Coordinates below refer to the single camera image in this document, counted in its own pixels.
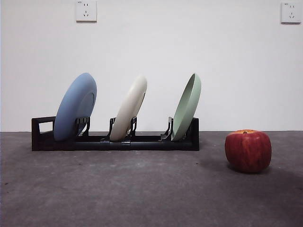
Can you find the cream yellow plate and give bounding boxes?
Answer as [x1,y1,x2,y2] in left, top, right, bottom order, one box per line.
[109,75,148,140]

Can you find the red apple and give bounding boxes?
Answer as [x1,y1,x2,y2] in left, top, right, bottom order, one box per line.
[224,129,272,174]

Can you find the green plate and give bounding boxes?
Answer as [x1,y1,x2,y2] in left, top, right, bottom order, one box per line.
[171,73,202,142]

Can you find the blue plate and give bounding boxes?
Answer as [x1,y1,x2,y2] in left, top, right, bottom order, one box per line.
[53,72,98,142]

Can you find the black plate rack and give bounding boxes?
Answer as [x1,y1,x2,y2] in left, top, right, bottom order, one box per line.
[31,116,199,152]

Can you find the white wall socket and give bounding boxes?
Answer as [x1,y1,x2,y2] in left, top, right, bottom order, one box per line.
[75,0,98,23]
[280,2,301,24]

